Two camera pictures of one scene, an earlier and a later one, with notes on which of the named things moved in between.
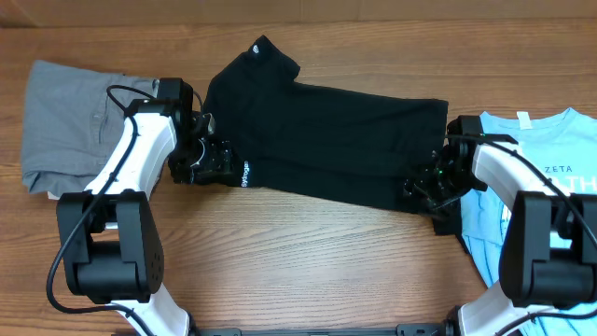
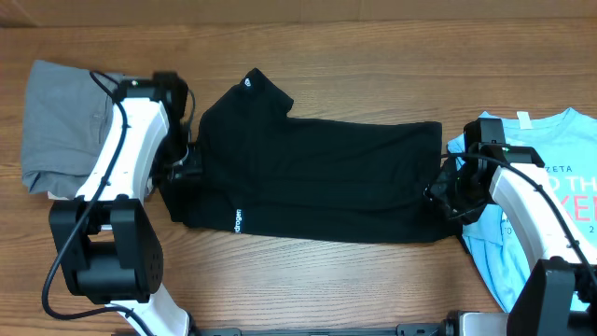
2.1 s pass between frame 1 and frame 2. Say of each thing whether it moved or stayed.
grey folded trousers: stayed
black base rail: stayed
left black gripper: moved
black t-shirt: moved
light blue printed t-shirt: stayed
